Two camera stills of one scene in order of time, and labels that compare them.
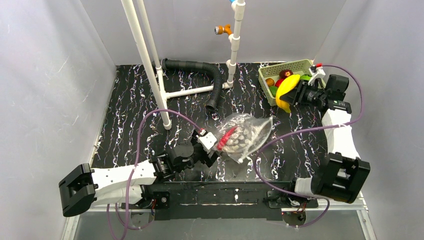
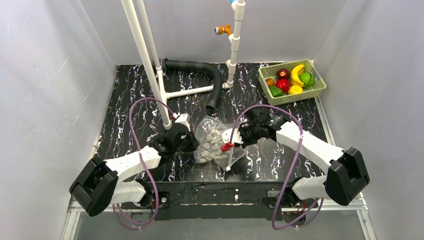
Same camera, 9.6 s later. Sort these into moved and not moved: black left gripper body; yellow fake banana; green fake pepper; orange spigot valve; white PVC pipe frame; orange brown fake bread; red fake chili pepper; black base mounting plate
Moved: red fake chili pepper; black left gripper body; yellow fake banana
Not moved: green fake pepper; orange brown fake bread; black base mounting plate; orange spigot valve; white PVC pipe frame
